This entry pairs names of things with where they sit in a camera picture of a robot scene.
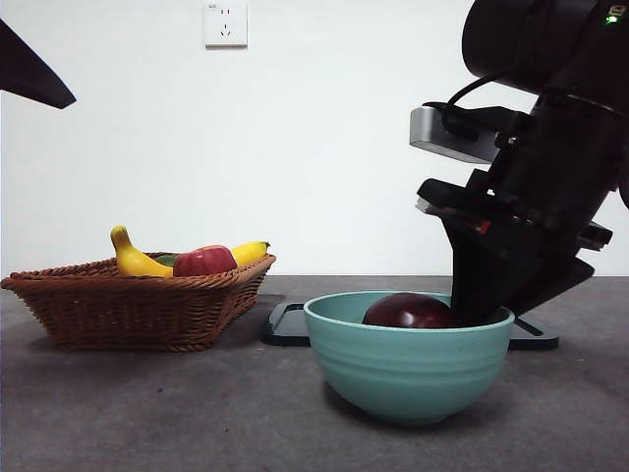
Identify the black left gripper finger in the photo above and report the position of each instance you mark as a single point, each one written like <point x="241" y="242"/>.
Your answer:
<point x="29" y="74"/>

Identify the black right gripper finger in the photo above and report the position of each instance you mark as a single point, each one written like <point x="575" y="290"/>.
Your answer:
<point x="481" y="275"/>
<point x="555" y="280"/>

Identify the dark purple plum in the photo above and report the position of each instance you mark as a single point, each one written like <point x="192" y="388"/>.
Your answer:
<point x="408" y="312"/>

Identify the teal ceramic bowl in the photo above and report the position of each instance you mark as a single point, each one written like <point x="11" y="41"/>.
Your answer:
<point x="403" y="373"/>

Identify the black rectangular tray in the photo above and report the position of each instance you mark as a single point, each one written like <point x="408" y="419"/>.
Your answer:
<point x="285" y="329"/>

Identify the yellow banana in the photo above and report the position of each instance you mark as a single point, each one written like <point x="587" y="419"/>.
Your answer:
<point x="130" y="260"/>

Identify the green avocado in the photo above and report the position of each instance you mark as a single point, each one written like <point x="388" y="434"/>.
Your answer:
<point x="166" y="259"/>

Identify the red apple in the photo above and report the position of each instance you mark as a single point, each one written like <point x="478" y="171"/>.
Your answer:
<point x="204" y="260"/>

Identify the brown wicker basket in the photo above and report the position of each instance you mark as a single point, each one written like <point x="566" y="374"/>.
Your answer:
<point x="132" y="314"/>

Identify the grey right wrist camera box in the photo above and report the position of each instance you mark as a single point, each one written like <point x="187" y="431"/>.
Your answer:
<point x="432" y="133"/>

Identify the white wall socket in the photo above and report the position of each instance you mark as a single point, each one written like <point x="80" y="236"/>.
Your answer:
<point x="225" y="24"/>

